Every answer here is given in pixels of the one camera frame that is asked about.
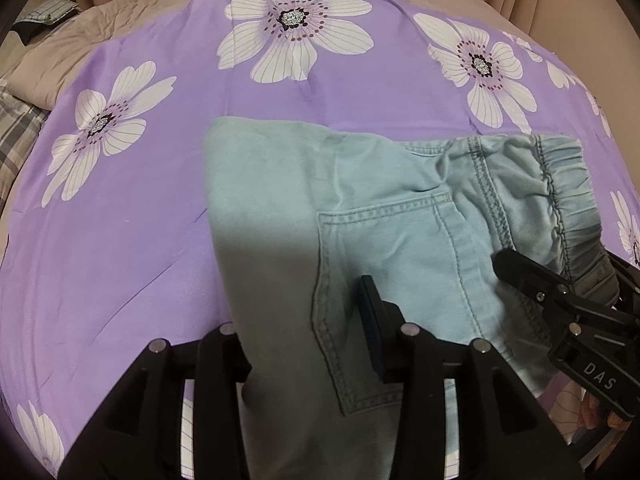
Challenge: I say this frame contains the light blue denim pants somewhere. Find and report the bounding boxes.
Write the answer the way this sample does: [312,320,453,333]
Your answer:
[204,117,618,479]

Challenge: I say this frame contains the person's right hand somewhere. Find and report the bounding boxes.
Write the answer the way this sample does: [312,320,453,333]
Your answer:
[574,392,631,448]

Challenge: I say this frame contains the purple floral bed sheet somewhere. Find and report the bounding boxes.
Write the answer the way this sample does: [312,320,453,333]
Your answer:
[1,0,639,474]

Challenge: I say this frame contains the plaid pillow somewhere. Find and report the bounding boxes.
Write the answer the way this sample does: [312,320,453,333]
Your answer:
[0,24,51,221]

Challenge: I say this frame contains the striped folded cloth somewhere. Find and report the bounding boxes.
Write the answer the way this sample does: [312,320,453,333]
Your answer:
[11,0,79,44]

